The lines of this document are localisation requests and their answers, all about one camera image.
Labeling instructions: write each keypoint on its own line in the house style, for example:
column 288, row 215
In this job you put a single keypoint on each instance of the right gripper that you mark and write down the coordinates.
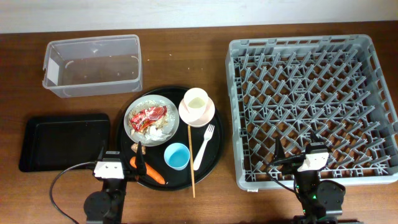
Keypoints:
column 279, row 152

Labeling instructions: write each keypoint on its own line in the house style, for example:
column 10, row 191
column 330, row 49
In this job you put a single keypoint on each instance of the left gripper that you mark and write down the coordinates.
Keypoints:
column 140, row 170

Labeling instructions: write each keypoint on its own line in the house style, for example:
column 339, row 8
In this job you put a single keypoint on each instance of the white tissue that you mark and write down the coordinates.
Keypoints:
column 155, row 134

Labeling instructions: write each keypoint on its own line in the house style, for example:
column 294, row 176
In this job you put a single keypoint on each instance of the red snack wrapper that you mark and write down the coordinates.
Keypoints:
column 147, row 117

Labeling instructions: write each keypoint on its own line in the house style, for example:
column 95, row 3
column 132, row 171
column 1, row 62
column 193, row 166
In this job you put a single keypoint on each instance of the grey plate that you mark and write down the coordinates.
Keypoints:
column 170, row 128

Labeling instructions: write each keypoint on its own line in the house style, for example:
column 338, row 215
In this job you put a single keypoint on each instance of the blue cup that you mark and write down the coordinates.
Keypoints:
column 177, row 156

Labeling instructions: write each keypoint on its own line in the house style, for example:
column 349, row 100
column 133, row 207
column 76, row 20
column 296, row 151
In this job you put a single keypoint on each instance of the rice and peanut scraps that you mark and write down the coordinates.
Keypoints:
column 147, row 104

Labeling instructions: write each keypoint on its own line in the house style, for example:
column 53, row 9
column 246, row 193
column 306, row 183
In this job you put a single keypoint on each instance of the wooden chopstick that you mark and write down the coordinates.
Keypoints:
column 191, row 160

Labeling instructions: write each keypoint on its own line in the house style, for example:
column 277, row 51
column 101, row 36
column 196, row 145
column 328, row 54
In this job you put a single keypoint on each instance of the white plastic fork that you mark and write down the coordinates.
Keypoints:
column 207, row 136

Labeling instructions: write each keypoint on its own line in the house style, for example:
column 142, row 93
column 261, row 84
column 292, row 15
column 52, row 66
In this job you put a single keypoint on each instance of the pink bowl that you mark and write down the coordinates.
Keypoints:
column 204, row 119

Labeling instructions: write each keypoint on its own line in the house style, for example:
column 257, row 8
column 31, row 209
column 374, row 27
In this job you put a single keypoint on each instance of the cream cup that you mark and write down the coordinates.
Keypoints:
column 196, row 100

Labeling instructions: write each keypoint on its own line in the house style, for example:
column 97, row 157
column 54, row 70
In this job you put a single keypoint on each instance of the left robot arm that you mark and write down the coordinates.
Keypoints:
column 106, row 205

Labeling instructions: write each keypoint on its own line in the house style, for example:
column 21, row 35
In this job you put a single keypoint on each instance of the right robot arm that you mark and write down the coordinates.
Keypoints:
column 321, row 200

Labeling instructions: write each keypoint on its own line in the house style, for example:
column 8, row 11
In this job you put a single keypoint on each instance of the grey dishwasher rack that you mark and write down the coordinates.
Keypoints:
column 289, row 87

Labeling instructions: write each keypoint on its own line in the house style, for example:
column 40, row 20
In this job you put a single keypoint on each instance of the brown ginger piece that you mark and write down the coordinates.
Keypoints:
column 134, row 148

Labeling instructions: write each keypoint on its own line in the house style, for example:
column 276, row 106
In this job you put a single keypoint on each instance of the orange carrot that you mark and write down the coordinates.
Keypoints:
column 149, row 171

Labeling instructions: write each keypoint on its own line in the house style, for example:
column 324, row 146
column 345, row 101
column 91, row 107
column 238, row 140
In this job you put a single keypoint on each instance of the round black tray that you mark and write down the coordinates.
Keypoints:
column 174, row 179

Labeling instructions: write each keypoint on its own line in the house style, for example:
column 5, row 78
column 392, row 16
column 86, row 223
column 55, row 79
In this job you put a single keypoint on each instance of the black rectangular tray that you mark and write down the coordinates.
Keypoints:
column 59, row 142

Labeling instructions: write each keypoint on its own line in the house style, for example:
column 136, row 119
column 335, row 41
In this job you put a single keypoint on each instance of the clear plastic bin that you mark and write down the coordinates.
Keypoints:
column 93, row 66

